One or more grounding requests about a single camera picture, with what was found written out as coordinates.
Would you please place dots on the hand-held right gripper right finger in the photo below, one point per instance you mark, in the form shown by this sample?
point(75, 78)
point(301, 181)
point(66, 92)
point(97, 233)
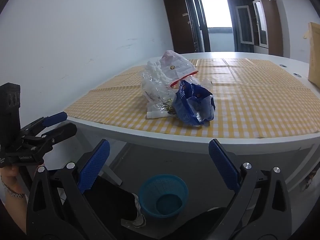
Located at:
point(223, 166)

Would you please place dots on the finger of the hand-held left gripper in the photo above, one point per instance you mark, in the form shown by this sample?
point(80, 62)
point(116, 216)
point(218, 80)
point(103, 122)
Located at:
point(63, 131)
point(56, 118)

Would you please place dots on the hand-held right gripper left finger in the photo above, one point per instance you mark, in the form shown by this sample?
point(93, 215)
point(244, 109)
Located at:
point(95, 166)

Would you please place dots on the blue plastic basket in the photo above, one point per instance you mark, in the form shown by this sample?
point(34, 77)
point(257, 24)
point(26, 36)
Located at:
point(152, 192)

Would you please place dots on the pink white plastic bag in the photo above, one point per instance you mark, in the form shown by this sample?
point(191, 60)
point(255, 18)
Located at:
point(178, 63)

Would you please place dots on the person's left forearm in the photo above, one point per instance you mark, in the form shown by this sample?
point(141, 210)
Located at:
point(13, 212)

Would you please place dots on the person's left hand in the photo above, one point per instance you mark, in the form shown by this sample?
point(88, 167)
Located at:
point(8, 175)

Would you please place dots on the white table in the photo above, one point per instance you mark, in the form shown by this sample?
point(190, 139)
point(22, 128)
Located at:
point(150, 140)

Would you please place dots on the yellow checkered tablecloth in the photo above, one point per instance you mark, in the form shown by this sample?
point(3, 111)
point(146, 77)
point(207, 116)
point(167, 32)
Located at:
point(250, 105)

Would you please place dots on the white shoe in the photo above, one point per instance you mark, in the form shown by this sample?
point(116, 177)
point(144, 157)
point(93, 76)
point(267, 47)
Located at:
point(138, 220)

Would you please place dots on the blue plastic bag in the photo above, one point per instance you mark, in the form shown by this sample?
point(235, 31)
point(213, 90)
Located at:
point(183, 105)

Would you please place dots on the white tube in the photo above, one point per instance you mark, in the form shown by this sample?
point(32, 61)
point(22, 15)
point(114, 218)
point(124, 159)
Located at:
point(156, 115)

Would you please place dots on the clear plastic bag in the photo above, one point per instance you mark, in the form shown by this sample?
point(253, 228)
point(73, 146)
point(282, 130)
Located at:
point(155, 90)

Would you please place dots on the white crumpled plastic bag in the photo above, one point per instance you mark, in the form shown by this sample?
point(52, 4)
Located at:
point(156, 71)

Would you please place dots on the brown paper envelope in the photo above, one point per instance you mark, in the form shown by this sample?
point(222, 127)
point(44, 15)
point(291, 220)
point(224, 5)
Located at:
point(315, 55)

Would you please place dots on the glass door cabinet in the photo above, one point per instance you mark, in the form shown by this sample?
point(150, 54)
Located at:
point(260, 22)

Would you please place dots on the brown wardrobe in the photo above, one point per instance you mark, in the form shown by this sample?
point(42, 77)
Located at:
point(178, 22)

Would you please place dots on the balcony glass door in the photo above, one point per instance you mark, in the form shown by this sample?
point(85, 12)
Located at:
point(215, 12)

